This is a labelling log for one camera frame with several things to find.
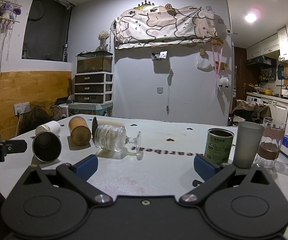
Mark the chair with brown jacket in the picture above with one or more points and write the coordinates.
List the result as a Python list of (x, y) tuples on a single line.
[(249, 111)]

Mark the glass fish tank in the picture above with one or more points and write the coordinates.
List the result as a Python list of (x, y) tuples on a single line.
[(94, 61)]

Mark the cartoon patterned hanging cloth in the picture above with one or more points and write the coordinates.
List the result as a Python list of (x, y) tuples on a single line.
[(161, 26)]

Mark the white wall power socket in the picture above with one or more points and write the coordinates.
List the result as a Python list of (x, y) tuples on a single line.
[(21, 108)]

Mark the teal side table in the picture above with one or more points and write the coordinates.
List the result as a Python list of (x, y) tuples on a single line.
[(90, 109)]

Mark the white black drawer unit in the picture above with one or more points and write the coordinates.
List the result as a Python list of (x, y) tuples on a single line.
[(94, 88)]

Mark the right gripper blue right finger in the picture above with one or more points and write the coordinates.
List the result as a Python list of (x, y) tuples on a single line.
[(215, 177)]

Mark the dark window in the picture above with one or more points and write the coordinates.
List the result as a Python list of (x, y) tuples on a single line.
[(46, 33)]

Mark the white plastic bag on wall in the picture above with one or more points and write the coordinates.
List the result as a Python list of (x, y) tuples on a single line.
[(204, 64)]

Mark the purple plush toy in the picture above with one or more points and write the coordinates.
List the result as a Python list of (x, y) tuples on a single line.
[(8, 10)]

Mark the dried flower vase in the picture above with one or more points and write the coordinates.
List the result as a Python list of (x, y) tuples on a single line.
[(102, 37)]

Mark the small white plush toy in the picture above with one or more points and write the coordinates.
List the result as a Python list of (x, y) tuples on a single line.
[(223, 82)]

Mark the steel cup with brown sleeve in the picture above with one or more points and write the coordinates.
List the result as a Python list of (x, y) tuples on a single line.
[(46, 147)]

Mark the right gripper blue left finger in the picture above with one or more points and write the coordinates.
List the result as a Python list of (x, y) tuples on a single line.
[(74, 177)]

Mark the white paper cup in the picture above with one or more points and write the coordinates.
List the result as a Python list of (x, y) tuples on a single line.
[(52, 126)]

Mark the clear stemmed glass goblet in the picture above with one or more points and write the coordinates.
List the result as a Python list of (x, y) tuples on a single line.
[(114, 138)]

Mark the green tin can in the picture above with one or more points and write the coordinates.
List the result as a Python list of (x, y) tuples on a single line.
[(218, 145)]

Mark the brown wooden cup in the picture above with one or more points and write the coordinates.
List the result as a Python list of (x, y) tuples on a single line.
[(79, 131)]

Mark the grey frosted tumbler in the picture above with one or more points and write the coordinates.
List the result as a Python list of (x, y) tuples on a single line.
[(248, 138)]

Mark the clear glass with brown band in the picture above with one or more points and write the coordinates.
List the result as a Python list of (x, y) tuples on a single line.
[(271, 141)]

